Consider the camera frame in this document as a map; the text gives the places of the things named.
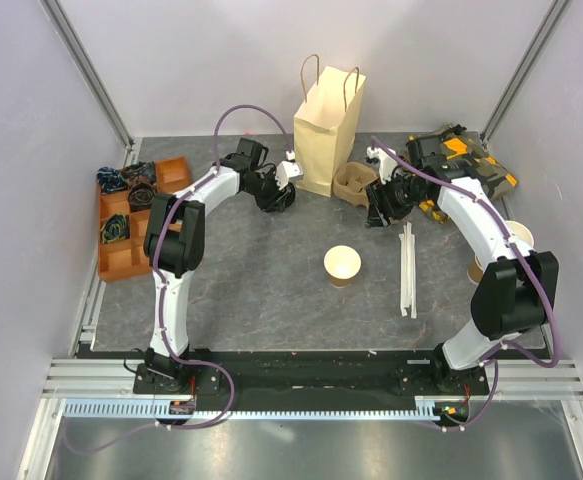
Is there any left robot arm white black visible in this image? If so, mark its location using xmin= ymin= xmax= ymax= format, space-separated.
xmin=133 ymin=138 xmax=303 ymax=395

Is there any beige paper bag with handles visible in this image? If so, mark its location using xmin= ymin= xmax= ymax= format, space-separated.
xmin=293 ymin=53 xmax=366 ymax=197

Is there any dark patterned rolled cloth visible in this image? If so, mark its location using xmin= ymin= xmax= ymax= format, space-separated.
xmin=119 ymin=161 xmax=156 ymax=184

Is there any brown cardboard cup carrier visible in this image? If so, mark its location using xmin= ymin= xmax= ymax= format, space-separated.
xmin=332 ymin=162 xmax=378 ymax=208

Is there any brown patterned rolled cloth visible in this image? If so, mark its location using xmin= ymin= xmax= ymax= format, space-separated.
xmin=127 ymin=182 xmax=157 ymax=212

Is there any single brown paper cup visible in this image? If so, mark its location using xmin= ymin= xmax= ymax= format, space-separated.
xmin=323 ymin=245 xmax=362 ymax=288

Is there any slotted cable duct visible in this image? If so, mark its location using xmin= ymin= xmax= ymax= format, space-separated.
xmin=64 ymin=397 xmax=469 ymax=421

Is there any black cup lid on table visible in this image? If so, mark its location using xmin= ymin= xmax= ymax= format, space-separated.
xmin=269 ymin=183 xmax=296 ymax=212

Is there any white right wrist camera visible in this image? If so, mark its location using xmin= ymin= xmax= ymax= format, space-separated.
xmin=366 ymin=146 xmax=399 ymax=184

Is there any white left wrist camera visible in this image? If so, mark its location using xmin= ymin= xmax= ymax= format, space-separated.
xmin=275 ymin=160 xmax=304 ymax=190

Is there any blue yellow rolled cloth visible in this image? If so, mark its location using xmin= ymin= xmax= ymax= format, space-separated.
xmin=100 ymin=213 xmax=130 ymax=245

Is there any camouflage folded cloth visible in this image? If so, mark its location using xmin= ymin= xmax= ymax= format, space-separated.
xmin=406 ymin=124 xmax=518 ymax=200

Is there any blue patterned rolled cloth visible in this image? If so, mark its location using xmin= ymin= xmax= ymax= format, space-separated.
xmin=96 ymin=167 xmax=128 ymax=195

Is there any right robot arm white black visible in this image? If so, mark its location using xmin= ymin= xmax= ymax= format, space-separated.
xmin=366 ymin=137 xmax=561 ymax=394

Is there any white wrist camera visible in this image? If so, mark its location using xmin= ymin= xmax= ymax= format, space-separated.
xmin=275 ymin=160 xmax=304 ymax=190
xmin=366 ymin=146 xmax=399 ymax=184

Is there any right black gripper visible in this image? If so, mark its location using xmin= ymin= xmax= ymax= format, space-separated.
xmin=364 ymin=170 xmax=429 ymax=229

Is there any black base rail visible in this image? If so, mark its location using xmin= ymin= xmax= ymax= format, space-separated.
xmin=133 ymin=349 xmax=489 ymax=411

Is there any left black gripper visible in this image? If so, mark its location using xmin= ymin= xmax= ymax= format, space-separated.
xmin=244 ymin=169 xmax=291 ymax=215

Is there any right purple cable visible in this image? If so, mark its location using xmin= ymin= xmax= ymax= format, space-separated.
xmin=370 ymin=135 xmax=564 ymax=434

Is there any orange compartment tray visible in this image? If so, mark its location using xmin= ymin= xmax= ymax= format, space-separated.
xmin=97 ymin=157 xmax=192 ymax=283

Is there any stack of paper cups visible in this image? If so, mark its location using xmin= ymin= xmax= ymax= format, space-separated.
xmin=466 ymin=219 xmax=535 ymax=286

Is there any white wrapped straw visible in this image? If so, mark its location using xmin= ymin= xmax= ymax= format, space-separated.
xmin=406 ymin=222 xmax=417 ymax=319
xmin=399 ymin=222 xmax=412 ymax=317

